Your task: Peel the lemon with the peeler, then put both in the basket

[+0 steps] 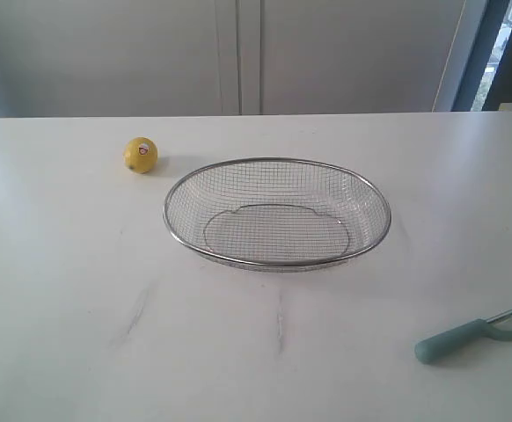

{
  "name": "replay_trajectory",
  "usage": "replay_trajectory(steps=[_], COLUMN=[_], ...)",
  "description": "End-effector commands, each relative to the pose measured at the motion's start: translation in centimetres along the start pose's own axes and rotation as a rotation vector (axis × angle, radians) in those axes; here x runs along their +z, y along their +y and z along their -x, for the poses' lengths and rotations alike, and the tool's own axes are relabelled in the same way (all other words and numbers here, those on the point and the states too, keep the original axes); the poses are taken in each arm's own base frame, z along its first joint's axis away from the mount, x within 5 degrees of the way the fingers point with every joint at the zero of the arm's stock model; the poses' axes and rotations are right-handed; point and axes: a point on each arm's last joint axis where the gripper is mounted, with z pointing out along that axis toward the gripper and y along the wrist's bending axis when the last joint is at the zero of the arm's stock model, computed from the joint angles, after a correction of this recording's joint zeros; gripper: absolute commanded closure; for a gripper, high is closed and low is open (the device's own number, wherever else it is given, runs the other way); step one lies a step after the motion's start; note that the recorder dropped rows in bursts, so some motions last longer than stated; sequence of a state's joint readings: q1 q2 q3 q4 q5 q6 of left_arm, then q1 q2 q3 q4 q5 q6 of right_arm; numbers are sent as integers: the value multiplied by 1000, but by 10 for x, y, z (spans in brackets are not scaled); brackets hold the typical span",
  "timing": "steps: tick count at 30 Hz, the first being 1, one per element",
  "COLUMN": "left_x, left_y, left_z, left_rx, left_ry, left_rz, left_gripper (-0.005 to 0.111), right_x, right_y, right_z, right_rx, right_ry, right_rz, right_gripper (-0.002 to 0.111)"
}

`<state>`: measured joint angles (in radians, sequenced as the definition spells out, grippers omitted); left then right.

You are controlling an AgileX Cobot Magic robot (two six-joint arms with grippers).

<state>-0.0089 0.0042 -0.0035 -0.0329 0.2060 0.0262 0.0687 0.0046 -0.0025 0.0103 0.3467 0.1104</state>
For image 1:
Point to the teal handled peeler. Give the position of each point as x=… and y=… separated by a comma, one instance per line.
x=439, y=346

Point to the yellow lemon with sticker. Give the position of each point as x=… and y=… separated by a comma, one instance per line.
x=140, y=155

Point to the oval wire mesh basket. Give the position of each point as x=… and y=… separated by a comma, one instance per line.
x=276, y=214

